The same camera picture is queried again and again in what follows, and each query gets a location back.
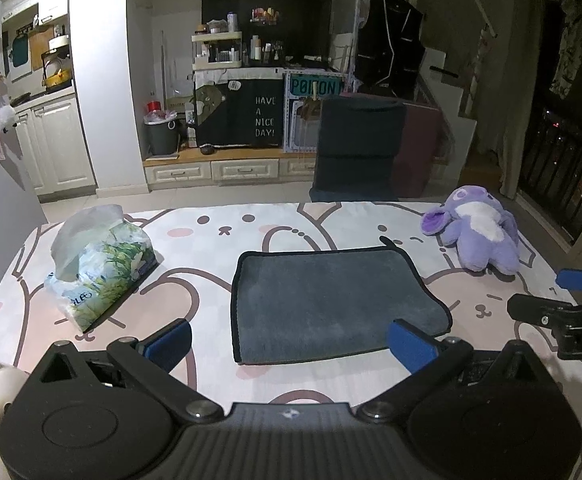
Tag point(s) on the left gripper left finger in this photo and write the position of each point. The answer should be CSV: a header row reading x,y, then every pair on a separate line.
x,y
146,364

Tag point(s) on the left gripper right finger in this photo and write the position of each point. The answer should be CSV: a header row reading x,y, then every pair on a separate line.
x,y
432,365

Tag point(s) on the purple and grey towel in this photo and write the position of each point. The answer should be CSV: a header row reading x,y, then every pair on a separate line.
x,y
296,307

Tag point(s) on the purple plush toy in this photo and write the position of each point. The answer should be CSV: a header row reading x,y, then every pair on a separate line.
x,y
482,231

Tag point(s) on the green floral tissue pack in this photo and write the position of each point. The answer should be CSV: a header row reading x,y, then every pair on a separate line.
x,y
98,257

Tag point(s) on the white drawer platform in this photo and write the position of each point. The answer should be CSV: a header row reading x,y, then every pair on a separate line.
x,y
236,166

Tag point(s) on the maroon folded mat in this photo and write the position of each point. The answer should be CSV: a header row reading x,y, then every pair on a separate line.
x,y
412,166

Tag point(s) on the grey trash bin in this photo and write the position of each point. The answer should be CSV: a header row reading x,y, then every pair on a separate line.
x,y
162,130

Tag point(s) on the dark floor chair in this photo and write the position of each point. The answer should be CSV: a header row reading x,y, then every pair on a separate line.
x,y
359,137

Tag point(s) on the white kitchen cabinet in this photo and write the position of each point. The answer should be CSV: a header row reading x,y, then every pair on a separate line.
x,y
53,145

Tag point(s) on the black cabinet curtain with text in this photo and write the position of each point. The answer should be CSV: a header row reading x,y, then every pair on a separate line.
x,y
240,113

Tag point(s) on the teal poison sign rack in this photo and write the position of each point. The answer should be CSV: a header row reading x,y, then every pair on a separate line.
x,y
304,91

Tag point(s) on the cream countertop shelf rack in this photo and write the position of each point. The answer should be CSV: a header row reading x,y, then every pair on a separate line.
x,y
221,51

